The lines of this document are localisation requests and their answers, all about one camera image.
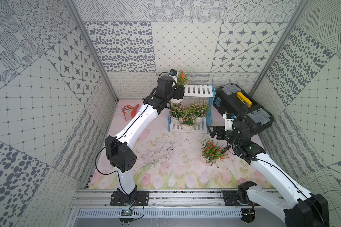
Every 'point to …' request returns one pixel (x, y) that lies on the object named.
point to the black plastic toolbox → (229, 98)
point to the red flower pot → (212, 153)
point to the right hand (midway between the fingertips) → (214, 128)
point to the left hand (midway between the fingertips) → (183, 86)
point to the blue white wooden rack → (195, 93)
